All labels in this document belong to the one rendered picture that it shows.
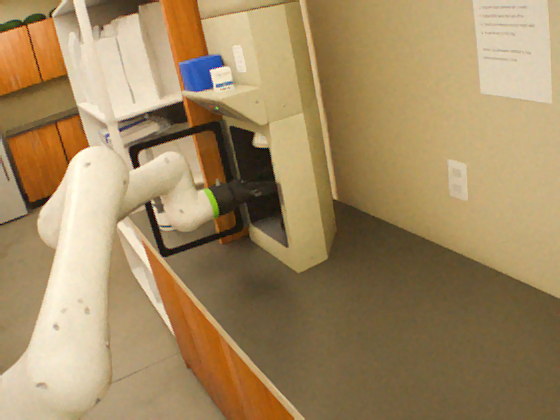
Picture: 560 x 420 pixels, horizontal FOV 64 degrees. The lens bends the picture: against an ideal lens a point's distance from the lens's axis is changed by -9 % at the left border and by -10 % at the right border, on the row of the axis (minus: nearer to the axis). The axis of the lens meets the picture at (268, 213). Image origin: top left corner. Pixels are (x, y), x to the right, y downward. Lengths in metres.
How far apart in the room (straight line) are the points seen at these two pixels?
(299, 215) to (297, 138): 0.23
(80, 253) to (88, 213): 0.09
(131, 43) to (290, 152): 1.33
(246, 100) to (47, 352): 0.84
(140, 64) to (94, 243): 1.76
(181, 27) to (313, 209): 0.70
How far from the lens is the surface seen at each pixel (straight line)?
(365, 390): 1.09
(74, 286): 0.76
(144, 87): 2.53
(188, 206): 1.39
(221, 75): 1.35
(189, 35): 1.62
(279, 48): 1.33
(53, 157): 6.27
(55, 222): 1.04
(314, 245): 1.50
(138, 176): 1.26
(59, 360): 0.69
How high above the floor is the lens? 1.72
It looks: 24 degrees down
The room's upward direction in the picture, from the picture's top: 12 degrees counter-clockwise
